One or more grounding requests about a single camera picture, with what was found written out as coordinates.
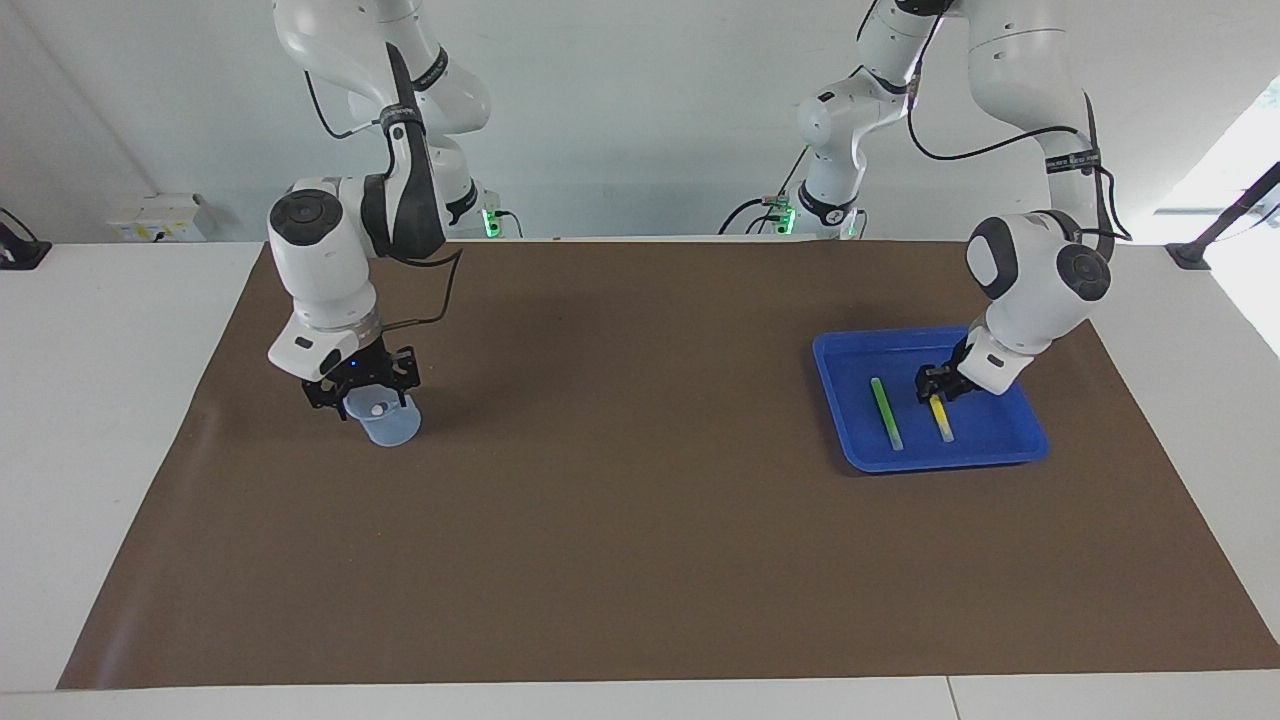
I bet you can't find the translucent plastic cup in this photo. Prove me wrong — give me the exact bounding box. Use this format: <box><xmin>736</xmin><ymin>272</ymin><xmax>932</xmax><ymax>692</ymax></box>
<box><xmin>343</xmin><ymin>385</ymin><xmax>422</xmax><ymax>448</ymax></box>

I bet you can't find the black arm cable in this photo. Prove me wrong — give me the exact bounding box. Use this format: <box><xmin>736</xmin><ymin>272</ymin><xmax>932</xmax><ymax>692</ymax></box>
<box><xmin>905</xmin><ymin>5</ymin><xmax>1134</xmax><ymax>243</ymax></box>
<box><xmin>303</xmin><ymin>68</ymin><xmax>464</xmax><ymax>333</ymax></box>

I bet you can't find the black clamped stand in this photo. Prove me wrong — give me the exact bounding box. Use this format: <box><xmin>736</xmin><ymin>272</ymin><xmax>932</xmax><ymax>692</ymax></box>
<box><xmin>1165</xmin><ymin>160</ymin><xmax>1280</xmax><ymax>271</ymax></box>

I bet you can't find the black base cable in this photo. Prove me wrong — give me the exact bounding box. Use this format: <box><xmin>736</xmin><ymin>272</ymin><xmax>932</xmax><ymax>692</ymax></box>
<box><xmin>720</xmin><ymin>150</ymin><xmax>813</xmax><ymax>236</ymax></box>

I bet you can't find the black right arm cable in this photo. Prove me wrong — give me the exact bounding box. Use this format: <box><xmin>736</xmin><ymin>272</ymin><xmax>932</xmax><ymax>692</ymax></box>
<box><xmin>303</xmin><ymin>68</ymin><xmax>464</xmax><ymax>333</ymax></box>

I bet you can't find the green pen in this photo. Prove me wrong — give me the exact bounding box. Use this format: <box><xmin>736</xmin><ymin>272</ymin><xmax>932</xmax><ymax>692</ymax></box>
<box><xmin>870</xmin><ymin>377</ymin><xmax>905</xmax><ymax>452</ymax></box>

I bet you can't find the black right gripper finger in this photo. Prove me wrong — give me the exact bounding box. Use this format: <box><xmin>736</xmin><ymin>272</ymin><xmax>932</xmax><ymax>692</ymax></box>
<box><xmin>388</xmin><ymin>345</ymin><xmax>421</xmax><ymax>411</ymax></box>
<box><xmin>303</xmin><ymin>380</ymin><xmax>348</xmax><ymax>423</ymax></box>

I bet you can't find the brown table mat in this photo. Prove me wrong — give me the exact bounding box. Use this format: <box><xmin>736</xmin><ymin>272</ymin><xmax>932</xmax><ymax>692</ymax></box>
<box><xmin>57</xmin><ymin>240</ymin><xmax>1280</xmax><ymax>691</ymax></box>

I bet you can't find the black table clamp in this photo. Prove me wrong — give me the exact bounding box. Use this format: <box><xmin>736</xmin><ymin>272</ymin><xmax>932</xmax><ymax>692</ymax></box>
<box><xmin>0</xmin><ymin>207</ymin><xmax>53</xmax><ymax>271</ymax></box>

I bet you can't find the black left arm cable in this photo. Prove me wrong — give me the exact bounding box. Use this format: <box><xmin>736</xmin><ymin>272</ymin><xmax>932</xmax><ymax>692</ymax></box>
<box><xmin>905</xmin><ymin>5</ymin><xmax>1134</xmax><ymax>243</ymax></box>

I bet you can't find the blue plastic tray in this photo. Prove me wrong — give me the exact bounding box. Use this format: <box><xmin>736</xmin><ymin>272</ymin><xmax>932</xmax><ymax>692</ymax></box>
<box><xmin>812</xmin><ymin>325</ymin><xmax>1051</xmax><ymax>474</ymax></box>

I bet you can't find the white wall socket box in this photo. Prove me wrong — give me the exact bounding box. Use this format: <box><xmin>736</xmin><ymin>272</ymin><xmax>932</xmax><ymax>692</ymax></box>
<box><xmin>108</xmin><ymin>194</ymin><xmax>208</xmax><ymax>243</ymax></box>

